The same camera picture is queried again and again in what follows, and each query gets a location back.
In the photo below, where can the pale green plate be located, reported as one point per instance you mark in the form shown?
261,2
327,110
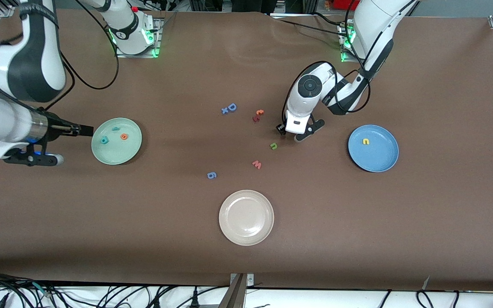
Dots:
116,152

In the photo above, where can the brown table cover sheet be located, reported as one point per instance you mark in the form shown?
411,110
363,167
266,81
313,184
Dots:
58,214

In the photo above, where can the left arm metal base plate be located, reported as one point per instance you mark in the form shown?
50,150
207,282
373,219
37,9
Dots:
345,57

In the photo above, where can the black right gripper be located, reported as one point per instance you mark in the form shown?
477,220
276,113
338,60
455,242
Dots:
59,128

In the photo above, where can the beige plate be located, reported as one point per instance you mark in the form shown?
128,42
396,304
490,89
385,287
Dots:
246,218

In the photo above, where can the red box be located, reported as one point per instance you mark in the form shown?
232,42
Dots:
343,4

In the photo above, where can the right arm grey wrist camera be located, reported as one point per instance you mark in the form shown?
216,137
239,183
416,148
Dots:
32,159

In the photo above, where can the green foam letter n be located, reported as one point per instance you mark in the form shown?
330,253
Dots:
274,146

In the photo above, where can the blue foam letter D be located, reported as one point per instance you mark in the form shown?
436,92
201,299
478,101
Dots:
232,107

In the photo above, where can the white paper tag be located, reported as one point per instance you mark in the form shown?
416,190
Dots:
426,283

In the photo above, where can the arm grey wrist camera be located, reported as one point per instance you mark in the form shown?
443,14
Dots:
32,159
310,129

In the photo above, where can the blue plate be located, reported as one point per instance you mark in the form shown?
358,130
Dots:
379,156

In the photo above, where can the teal foam letter p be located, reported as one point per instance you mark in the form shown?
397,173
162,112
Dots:
104,140

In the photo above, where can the blue foam letter g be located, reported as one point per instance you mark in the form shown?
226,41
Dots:
212,175

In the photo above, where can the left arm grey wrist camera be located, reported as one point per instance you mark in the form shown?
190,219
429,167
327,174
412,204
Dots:
310,129

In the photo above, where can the aluminium frame strut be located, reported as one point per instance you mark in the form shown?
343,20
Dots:
236,295

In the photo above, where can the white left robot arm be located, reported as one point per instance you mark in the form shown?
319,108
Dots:
375,21

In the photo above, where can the black equipment box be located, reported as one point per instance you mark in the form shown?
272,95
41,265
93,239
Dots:
250,5

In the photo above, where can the pink foam letter w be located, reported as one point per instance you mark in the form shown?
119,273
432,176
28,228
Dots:
257,164

